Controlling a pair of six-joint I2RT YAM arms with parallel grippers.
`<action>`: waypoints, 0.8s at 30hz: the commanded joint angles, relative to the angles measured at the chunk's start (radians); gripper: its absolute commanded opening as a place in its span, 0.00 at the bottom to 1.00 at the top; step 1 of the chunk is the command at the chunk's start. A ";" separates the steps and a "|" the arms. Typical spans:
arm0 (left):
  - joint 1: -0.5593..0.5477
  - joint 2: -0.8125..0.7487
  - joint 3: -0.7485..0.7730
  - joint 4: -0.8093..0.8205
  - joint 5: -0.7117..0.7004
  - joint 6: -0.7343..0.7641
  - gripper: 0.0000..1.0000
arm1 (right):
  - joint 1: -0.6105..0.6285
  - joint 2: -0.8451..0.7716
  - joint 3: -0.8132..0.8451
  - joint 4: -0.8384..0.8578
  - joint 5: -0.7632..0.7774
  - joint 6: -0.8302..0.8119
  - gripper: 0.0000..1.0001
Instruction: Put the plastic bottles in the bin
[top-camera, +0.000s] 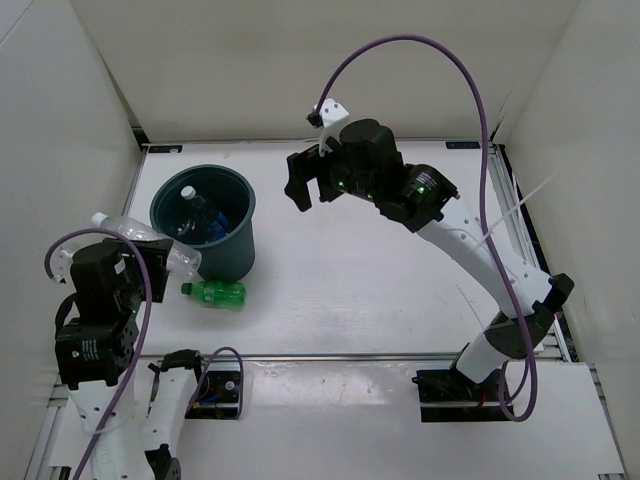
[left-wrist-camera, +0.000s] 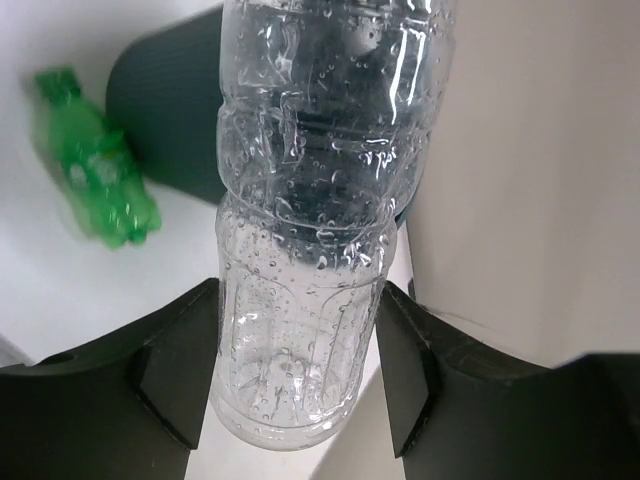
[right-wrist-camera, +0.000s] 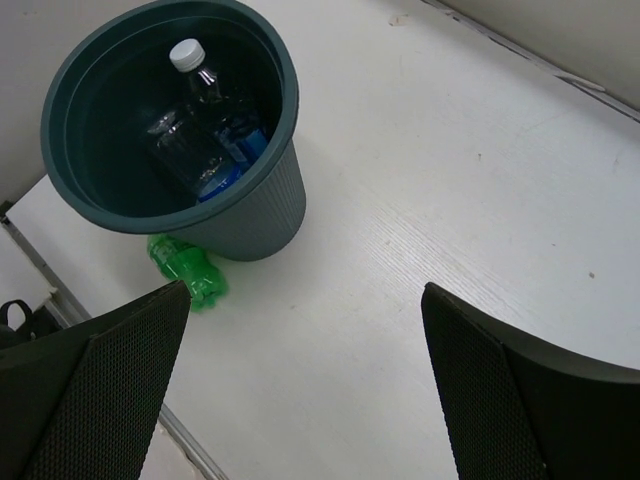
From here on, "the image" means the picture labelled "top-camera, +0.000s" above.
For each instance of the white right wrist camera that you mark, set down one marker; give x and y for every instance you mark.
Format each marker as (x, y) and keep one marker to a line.
(331, 117)

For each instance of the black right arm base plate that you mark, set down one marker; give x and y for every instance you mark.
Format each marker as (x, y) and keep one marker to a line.
(446, 397)

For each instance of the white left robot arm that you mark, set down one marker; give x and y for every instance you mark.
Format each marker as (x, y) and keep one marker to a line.
(99, 334)

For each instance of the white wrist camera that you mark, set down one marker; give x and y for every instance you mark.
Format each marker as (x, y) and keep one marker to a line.
(61, 264)
(331, 117)

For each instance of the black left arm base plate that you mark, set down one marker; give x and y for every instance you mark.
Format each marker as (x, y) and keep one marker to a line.
(219, 397)

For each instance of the dark teal ribbed bin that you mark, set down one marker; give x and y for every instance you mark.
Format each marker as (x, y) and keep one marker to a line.
(231, 257)

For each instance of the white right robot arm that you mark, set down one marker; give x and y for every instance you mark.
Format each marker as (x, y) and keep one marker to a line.
(430, 207)

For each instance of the clear plastic bottle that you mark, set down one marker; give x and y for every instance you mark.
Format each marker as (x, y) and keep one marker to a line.
(183, 261)

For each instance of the green plastic bottle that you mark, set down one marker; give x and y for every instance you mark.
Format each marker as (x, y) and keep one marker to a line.
(217, 293)

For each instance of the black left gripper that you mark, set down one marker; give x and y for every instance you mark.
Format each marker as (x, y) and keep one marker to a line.
(156, 253)

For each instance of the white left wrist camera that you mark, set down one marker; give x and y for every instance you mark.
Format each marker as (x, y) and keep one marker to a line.
(61, 264)

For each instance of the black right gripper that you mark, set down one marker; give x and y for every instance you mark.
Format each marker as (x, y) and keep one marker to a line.
(304, 167)

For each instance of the white cable tie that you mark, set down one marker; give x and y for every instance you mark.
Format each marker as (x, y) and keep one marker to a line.
(511, 211)

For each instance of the blue label bottle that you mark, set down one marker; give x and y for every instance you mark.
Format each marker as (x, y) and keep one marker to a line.
(202, 229)
(197, 204)

